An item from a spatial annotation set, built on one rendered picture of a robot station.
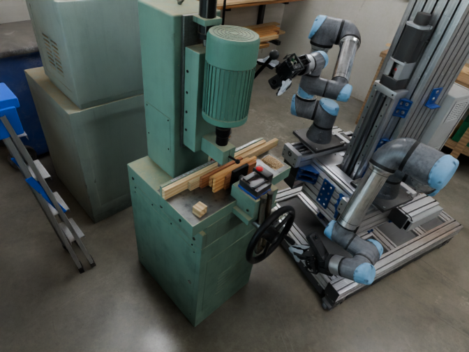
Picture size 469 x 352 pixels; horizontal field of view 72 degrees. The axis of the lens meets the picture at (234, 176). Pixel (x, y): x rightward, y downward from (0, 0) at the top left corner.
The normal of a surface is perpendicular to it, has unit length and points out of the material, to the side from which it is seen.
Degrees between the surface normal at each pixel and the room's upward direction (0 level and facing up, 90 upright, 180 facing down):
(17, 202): 0
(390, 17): 90
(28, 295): 0
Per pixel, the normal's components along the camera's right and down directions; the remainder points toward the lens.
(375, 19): -0.72, 0.38
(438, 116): -0.87, 0.23
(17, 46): 0.37, -0.50
